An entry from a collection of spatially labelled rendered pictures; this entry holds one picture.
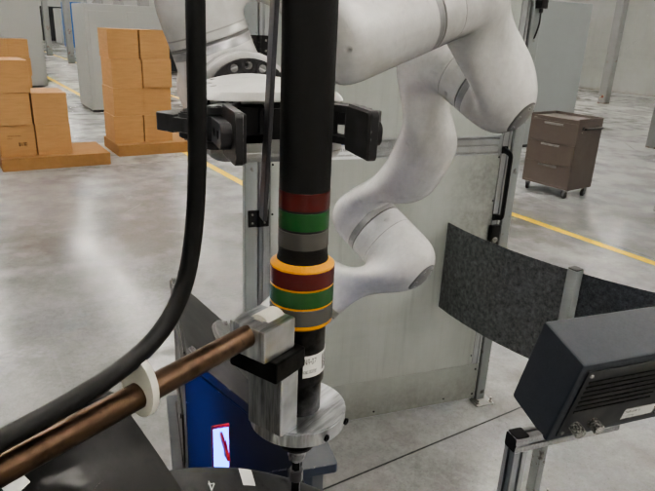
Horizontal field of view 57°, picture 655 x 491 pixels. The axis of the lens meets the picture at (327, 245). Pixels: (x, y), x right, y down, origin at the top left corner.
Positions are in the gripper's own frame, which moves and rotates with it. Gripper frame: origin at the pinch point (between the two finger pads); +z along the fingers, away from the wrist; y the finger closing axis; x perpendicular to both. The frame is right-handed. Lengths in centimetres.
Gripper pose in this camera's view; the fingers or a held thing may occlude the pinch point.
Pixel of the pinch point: (303, 134)
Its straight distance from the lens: 38.2
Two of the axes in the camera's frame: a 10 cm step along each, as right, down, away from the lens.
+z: 3.4, 3.3, -8.8
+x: 0.4, -9.4, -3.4
